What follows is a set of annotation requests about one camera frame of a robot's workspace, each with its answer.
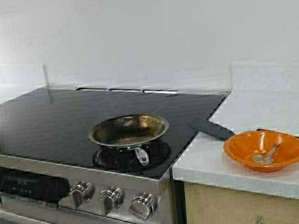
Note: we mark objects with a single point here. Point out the steel frying pan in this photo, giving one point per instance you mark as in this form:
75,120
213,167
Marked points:
130,132

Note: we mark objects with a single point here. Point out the middle steel stove knob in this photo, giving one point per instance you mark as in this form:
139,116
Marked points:
111,199

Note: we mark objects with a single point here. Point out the wooden base cabinet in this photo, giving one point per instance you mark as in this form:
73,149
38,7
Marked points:
215,205

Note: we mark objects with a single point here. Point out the left steel stove knob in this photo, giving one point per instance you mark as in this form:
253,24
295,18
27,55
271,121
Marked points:
80,193

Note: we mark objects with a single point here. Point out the right steel stove knob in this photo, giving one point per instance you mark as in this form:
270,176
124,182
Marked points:
143,206

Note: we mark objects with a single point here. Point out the raw grey shrimp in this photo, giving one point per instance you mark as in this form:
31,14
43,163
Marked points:
268,159

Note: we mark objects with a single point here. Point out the stainless steel kitchen stove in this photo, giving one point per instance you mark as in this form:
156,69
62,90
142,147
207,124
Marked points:
45,150

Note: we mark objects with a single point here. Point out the black spatula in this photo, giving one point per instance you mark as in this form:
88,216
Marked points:
211,129

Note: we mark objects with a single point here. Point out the orange plastic bowl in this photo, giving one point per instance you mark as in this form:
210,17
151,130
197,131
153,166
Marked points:
263,150

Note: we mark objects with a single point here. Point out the steel stove knob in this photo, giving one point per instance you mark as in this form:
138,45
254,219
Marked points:
80,193
111,199
143,206

